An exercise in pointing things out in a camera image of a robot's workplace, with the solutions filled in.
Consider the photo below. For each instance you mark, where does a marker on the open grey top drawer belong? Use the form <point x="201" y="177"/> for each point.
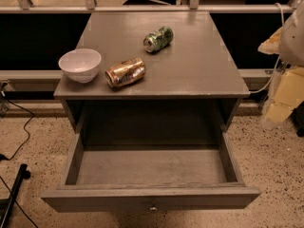
<point x="128" y="159"/>

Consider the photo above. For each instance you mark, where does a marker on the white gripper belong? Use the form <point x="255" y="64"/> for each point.
<point x="294" y="40"/>

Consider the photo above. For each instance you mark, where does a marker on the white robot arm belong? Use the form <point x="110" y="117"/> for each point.
<point x="291" y="48"/>

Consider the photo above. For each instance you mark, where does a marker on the green soda can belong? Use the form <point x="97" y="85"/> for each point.
<point x="158" y="39"/>

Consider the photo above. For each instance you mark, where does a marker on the black stand leg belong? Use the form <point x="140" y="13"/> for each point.
<point x="7" y="204"/>

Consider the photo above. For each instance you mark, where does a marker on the orange soda can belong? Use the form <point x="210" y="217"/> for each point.
<point x="126" y="72"/>

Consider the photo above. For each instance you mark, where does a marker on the metal railing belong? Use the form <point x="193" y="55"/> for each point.
<point x="78" y="6"/>

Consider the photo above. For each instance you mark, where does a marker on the white ceramic bowl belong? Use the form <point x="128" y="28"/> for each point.
<point x="81" y="65"/>

